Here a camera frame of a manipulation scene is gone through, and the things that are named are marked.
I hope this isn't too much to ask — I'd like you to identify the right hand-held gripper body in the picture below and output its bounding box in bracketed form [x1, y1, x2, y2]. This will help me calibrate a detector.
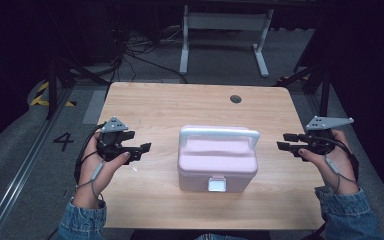
[299, 115, 355, 158]

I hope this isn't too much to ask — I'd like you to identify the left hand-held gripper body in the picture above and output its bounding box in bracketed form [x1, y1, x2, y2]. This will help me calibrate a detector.
[95, 115, 132, 163]

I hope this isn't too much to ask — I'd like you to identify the pink storage box white handle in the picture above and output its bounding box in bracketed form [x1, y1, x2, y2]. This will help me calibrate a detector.
[177, 124, 261, 194]

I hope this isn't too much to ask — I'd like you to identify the person's right hand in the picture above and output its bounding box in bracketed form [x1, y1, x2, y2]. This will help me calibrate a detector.
[297, 129, 361, 196]

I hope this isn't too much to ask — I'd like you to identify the person's left hand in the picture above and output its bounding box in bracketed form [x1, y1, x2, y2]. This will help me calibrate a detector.
[72, 132, 132, 210]

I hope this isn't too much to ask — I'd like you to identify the black tripod stand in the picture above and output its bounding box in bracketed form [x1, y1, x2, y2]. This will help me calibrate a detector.
[274, 59, 335, 118]
[44, 55, 112, 121]

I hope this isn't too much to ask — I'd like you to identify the person's denim lap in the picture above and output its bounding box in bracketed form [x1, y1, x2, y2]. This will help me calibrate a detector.
[193, 233, 248, 240]

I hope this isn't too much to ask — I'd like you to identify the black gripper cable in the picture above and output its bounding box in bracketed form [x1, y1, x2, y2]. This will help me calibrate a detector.
[73, 122, 107, 185]
[326, 135, 360, 184]

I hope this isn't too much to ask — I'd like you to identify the grey cable with inline plug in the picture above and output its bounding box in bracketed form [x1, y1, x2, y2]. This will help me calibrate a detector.
[75, 159, 106, 202]
[324, 155, 360, 195]

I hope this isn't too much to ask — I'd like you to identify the bundle of black floor cables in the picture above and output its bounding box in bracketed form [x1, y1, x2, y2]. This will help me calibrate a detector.
[112, 25, 188, 85]

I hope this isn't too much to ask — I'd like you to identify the metal floor rail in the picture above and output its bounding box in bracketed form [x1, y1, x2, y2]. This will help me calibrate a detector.
[0, 89, 75, 240]

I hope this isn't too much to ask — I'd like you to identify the white metal stand frame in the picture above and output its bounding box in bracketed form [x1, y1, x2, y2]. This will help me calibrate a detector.
[178, 4, 275, 79]

